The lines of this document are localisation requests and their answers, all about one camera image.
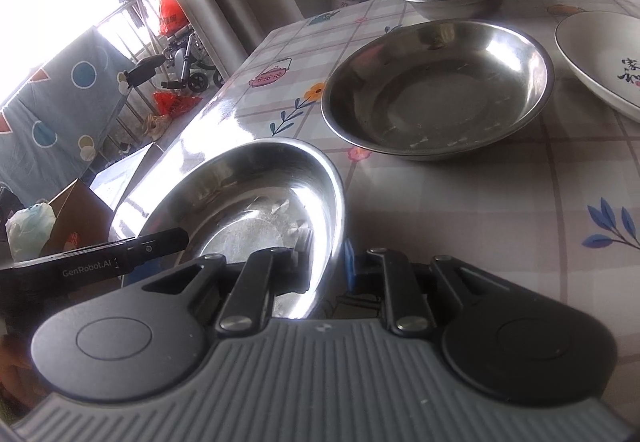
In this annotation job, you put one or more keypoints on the red hanging plastic bag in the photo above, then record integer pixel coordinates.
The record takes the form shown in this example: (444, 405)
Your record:
(172, 14)

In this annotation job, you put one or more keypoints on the white ceramic plate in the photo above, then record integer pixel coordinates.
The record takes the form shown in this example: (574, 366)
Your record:
(590, 51)

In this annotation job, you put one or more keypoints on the black padded seat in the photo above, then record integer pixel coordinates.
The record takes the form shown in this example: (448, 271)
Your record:
(145, 69)

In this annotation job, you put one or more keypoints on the large speckled steel plate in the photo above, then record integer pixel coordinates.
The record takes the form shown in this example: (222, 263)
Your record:
(435, 91)

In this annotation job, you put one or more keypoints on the cardboard box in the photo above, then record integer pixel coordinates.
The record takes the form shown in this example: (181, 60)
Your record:
(80, 217)

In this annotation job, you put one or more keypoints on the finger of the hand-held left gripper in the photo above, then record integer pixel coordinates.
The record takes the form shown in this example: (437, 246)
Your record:
(155, 244)

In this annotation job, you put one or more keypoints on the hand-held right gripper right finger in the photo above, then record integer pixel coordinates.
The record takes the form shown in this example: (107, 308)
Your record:
(392, 282)

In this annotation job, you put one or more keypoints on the pale green plastic bag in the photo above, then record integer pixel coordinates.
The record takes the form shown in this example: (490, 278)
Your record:
(30, 232)

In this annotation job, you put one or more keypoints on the red crumpled bag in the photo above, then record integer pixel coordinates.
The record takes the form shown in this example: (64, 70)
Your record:
(172, 102)

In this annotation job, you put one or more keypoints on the blue dotted blanket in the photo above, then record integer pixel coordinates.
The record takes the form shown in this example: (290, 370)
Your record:
(60, 106)

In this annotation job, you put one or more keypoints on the wheelchair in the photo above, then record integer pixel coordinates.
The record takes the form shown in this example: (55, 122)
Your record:
(187, 56)

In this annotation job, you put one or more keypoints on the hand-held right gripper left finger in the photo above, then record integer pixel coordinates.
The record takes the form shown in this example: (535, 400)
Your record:
(260, 272)

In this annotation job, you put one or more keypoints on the wide shallow steel basin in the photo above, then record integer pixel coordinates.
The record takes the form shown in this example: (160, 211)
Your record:
(235, 202)

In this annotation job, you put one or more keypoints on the white plastic bag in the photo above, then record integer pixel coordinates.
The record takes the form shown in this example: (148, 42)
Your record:
(350, 0)

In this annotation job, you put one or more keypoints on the beige crumpled bag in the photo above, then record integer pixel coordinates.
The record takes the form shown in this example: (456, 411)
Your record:
(157, 126)

